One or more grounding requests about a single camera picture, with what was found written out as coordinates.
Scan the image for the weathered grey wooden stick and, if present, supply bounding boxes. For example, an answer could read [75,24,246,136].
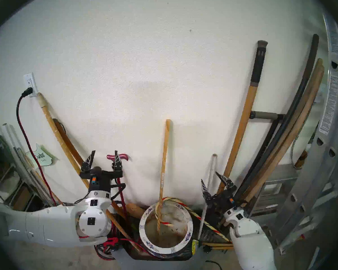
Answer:
[197,153,218,240]

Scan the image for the red green striped candy cane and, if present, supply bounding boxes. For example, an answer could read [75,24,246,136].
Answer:
[154,197,232,242]

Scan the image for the black plug with red cable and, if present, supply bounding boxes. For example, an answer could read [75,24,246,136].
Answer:
[16,87,57,206]

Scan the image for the white plastic pipe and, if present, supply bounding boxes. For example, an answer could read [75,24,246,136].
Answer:
[2,123,31,188]

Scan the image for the thin light wooden stick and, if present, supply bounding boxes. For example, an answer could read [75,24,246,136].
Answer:
[157,119,172,233]

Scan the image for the black base tray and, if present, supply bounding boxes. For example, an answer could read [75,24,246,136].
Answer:
[121,236,197,261]

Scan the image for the red and black cable bundle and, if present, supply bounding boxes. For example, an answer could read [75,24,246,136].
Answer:
[94,230,147,261]

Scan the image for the yellow broom handle beige cap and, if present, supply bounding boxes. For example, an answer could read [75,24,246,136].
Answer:
[37,93,140,251]

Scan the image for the magenta walking cane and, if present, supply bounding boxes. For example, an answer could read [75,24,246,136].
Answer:
[106,153,129,216]

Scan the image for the white pot with floral rim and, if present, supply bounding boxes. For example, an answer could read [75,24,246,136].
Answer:
[139,202,193,254]

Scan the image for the black tool with grey crossbar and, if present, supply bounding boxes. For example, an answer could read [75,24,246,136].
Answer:
[237,111,285,188]

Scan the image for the white wall outlet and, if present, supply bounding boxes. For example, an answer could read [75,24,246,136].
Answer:
[23,73,38,98]

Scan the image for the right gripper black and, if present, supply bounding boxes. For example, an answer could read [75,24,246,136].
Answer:
[201,172,243,214]

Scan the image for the white wire shelf rack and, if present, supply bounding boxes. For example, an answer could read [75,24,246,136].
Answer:
[0,120,54,212]

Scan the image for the pale green name sign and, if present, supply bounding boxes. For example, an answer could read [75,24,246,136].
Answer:
[25,144,53,166]

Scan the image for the wooden handle with black grip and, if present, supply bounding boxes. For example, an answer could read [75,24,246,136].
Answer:
[215,40,268,197]

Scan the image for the bundle of metal rods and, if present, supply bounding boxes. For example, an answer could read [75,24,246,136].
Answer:
[13,147,55,205]

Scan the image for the brown handle with white cap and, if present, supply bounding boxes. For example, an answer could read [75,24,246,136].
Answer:
[294,144,312,169]

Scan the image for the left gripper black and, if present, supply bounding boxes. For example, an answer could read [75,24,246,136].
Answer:
[79,150,123,192]

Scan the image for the yellow handled tool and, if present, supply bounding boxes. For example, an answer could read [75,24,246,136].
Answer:
[201,242,234,251]

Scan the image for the aluminium ladder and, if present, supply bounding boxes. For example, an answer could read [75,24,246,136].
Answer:
[241,5,338,268]

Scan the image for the brown wooden mallet head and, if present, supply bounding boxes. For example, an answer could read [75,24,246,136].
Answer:
[124,202,144,219]

